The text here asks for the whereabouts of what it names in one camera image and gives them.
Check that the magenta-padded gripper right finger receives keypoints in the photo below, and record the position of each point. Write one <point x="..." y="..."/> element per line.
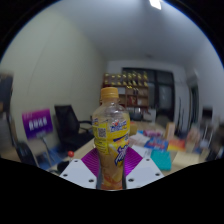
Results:
<point x="143" y="172"/>

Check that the blue printed book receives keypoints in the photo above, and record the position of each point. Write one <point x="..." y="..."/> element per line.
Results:
<point x="156" y="144"/>

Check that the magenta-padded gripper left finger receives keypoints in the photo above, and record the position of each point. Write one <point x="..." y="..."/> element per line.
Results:
<point x="78" y="173"/>

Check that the black glossy chair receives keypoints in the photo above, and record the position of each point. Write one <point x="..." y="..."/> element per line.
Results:
<point x="26" y="154"/>

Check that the white book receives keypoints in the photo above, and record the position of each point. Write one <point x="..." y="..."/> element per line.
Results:
<point x="138" y="140"/>

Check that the wooden shelf unit with trophies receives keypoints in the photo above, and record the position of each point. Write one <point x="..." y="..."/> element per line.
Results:
<point x="135" y="90"/>

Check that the ceiling strip light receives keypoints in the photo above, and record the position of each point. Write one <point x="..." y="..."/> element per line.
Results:
<point x="155" y="3"/>

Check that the potted pink flowers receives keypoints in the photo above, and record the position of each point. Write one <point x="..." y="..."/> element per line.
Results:
<point x="193" y="136"/>

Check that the black computer monitor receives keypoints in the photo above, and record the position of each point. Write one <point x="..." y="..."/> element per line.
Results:
<point x="207" y="114"/>

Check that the orange book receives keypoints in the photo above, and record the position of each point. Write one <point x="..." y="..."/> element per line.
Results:
<point x="176" y="145"/>

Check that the white wall air conditioner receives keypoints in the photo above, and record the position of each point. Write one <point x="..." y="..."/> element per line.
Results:
<point x="192" y="81"/>

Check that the black office chair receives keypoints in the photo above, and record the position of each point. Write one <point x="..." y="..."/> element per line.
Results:
<point x="68" y="125"/>

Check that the orange standing box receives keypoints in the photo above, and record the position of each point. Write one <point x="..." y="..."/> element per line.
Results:
<point x="170" y="130"/>

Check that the teal book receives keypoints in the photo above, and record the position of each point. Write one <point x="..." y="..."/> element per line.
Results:
<point x="161" y="160"/>

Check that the dark glass door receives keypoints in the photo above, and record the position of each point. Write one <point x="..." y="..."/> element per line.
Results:
<point x="163" y="96"/>

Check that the red-tipped white stirrer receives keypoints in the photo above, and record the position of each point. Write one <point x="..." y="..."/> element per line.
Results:
<point x="70" y="154"/>

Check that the yellow gift box red ribbon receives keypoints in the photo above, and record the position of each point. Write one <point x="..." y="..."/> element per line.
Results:
<point x="134" y="128"/>

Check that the yellow-labelled clear drink bottle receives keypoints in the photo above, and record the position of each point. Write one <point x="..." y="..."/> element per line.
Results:
<point x="110" y="133"/>

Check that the purple sign board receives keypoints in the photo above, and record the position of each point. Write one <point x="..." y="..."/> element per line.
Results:
<point x="37" y="124"/>

